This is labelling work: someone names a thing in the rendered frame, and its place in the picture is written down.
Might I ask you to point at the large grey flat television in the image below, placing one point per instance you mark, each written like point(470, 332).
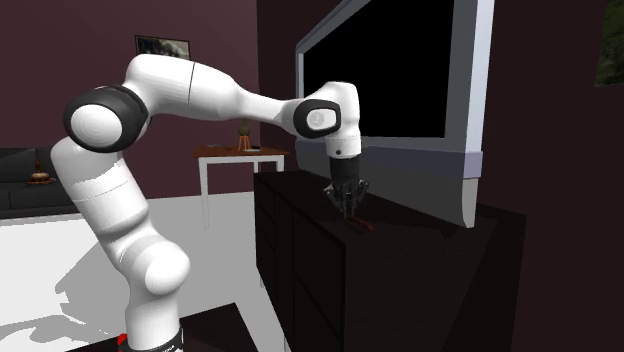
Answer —
point(463, 122)

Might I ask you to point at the dark wooden sideboard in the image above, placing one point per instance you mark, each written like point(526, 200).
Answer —
point(390, 273)

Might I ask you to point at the golden brown figurine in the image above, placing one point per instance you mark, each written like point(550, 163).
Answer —
point(39, 174)

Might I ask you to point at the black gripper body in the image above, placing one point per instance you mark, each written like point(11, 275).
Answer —
point(344, 171)

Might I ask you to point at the white table with brown top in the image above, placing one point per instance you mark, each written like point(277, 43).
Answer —
point(229, 154)

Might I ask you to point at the green wall picture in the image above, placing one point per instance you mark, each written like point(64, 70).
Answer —
point(611, 44)

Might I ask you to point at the dark grey sofa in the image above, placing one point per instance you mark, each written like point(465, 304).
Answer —
point(24, 195)

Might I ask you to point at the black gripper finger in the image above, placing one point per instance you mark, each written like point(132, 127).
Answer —
point(333, 197)
point(360, 194)

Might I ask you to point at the green vase on orange stand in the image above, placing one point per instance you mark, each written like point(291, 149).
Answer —
point(244, 134)

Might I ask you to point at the small red pen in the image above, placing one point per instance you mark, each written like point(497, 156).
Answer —
point(362, 224)

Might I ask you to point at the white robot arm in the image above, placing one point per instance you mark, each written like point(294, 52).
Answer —
point(161, 88)

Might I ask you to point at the dark framed wall picture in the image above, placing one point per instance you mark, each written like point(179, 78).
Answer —
point(162, 47)

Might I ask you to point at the dark robot stand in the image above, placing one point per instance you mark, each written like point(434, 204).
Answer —
point(214, 331)

